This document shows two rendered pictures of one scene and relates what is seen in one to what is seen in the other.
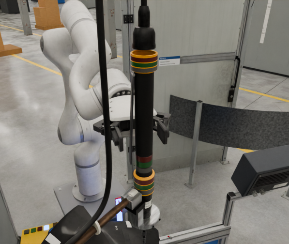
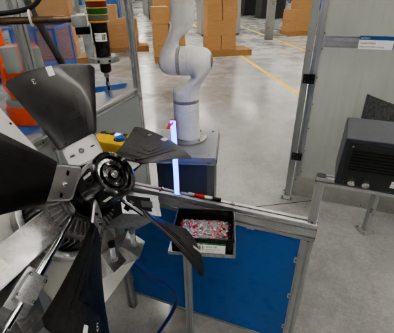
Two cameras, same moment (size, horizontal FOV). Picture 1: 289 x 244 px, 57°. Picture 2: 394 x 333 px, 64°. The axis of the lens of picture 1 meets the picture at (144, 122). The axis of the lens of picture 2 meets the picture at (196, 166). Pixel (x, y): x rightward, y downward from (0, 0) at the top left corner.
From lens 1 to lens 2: 0.71 m
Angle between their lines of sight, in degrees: 33
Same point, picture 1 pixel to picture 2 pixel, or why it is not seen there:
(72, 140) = (167, 65)
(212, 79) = not seen: outside the picture
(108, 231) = (140, 133)
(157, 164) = (327, 189)
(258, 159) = (364, 127)
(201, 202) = (365, 254)
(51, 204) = not seen: hidden behind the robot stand
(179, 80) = (387, 74)
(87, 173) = (179, 111)
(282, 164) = not seen: outside the picture
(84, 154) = (180, 88)
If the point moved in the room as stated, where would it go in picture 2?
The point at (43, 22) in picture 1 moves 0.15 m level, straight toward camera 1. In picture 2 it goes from (289, 28) to (289, 28)
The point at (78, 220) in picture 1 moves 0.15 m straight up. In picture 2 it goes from (80, 71) to (68, 10)
